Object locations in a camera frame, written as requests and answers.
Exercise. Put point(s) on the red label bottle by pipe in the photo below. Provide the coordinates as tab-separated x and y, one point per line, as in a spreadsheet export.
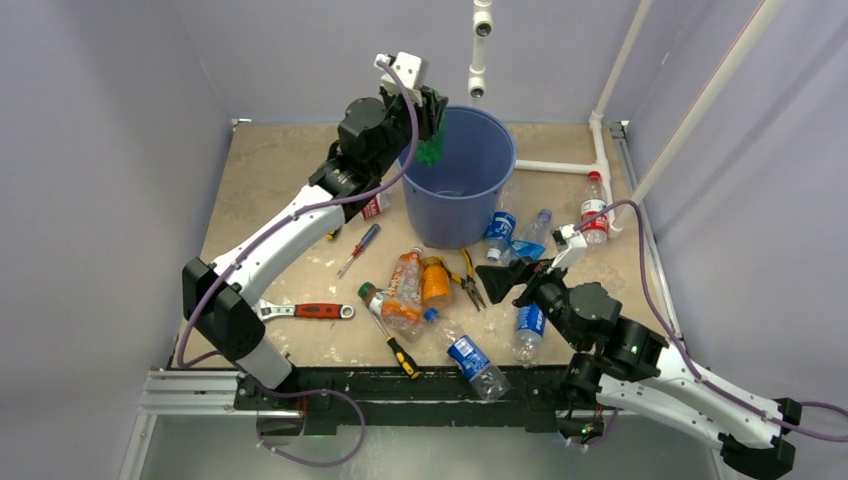
596	231

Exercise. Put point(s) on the small clear bottle blue cap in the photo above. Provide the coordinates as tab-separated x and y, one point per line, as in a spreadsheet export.
529	332

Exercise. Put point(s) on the crushed green bottle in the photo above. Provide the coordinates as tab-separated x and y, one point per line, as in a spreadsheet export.
431	151

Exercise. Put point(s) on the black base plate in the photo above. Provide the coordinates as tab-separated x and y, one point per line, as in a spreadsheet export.
325	398

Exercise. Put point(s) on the red handled adjustable wrench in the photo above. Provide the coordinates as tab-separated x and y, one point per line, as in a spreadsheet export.
267	311

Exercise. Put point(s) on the clear bottle white cap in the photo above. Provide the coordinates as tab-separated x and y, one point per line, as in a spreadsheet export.
499	233

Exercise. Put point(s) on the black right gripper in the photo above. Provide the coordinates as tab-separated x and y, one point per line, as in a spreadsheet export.
498	280

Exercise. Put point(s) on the aluminium frame rail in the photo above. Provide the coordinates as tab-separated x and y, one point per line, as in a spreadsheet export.
188	428

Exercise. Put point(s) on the Pepsi bottle blue label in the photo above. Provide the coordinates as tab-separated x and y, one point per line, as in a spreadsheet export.
485	377

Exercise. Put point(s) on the orange tea bottle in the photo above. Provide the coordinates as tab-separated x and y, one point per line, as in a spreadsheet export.
402	308

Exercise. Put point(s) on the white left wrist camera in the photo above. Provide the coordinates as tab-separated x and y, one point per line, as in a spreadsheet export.
402	69

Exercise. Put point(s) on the blue red screwdriver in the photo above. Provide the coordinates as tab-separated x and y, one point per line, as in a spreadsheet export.
364	242

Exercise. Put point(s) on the overhead white camera mount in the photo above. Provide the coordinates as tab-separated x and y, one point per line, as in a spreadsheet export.
482	27

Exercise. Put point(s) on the orange juice bottle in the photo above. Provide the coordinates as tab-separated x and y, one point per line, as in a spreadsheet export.
436	284

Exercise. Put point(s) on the blue plastic bin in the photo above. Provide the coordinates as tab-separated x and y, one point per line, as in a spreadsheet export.
451	203

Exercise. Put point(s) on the clear bottle red label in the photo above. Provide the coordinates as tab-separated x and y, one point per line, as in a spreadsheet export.
377	205

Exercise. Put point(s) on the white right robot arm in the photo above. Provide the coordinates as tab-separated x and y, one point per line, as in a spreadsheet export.
618	362

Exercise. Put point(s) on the yellow handled pliers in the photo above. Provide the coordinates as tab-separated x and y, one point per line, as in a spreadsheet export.
465	280

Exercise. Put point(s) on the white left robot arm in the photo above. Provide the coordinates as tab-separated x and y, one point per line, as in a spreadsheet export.
218	297

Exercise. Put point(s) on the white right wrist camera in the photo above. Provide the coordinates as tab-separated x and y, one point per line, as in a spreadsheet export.
570	244

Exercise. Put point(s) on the white pipe frame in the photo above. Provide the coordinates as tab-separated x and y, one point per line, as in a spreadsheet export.
669	68

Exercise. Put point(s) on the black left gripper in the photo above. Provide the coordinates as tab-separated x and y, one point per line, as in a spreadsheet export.
428	115

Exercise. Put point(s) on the crushed blue label bottle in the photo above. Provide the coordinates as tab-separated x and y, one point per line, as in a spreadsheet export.
532	241

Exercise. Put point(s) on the Starbucks bottle green cap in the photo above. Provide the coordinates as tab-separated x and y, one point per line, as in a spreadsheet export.
372	297

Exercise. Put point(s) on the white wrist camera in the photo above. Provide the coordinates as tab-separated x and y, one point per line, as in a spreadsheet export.
570	244
402	69

